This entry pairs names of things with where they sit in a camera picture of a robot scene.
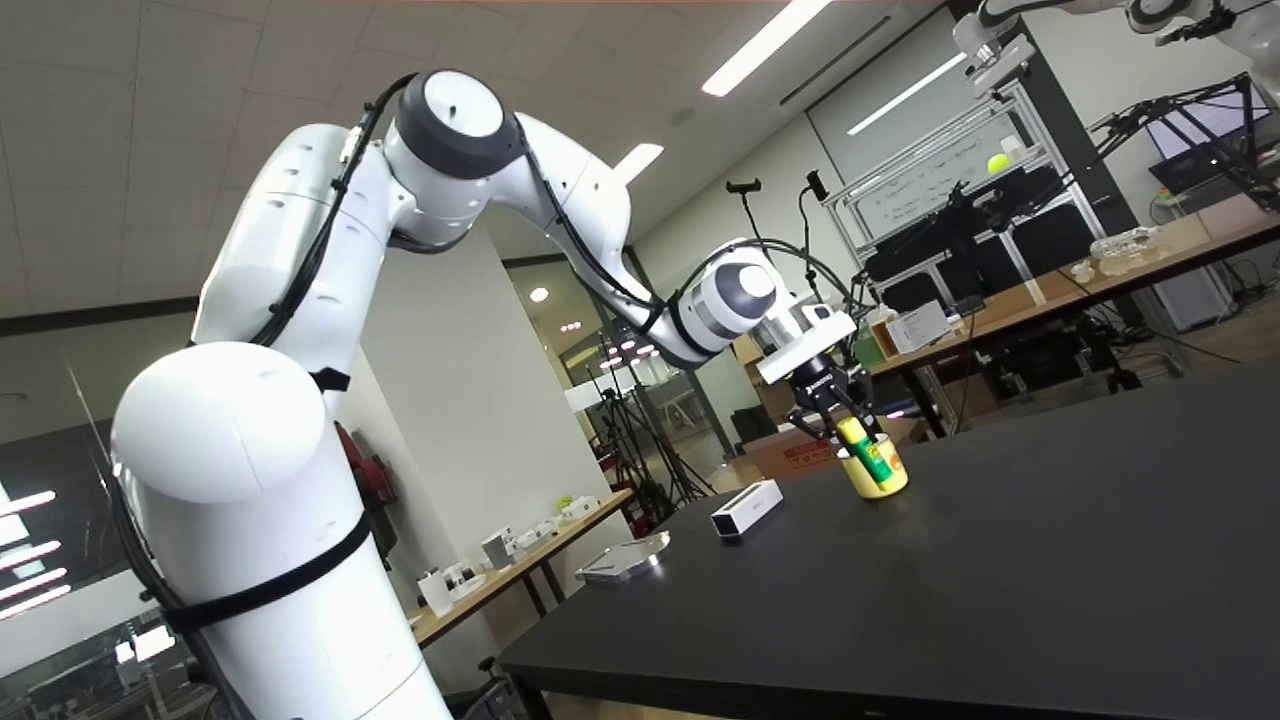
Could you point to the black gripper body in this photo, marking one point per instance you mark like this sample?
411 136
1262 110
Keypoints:
824 384

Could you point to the green yellow glue stick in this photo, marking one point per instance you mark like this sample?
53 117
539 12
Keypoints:
864 448

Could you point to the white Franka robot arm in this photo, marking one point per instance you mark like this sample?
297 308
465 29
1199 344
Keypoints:
242 442

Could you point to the yellow mug cup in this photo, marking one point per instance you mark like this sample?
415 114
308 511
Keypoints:
876 472

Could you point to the small white black box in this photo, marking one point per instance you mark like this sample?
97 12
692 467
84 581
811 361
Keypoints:
745 511

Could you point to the black table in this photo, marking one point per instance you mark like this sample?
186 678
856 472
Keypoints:
1012 574

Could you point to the long wooden workbench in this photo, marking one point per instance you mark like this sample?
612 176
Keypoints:
1083 275

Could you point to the yellow-green tennis ball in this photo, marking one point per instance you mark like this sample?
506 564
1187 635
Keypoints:
999 162

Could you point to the narrow wooden side table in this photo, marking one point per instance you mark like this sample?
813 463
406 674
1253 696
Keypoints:
527 564

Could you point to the long ceiling light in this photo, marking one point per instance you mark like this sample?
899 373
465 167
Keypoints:
764 44

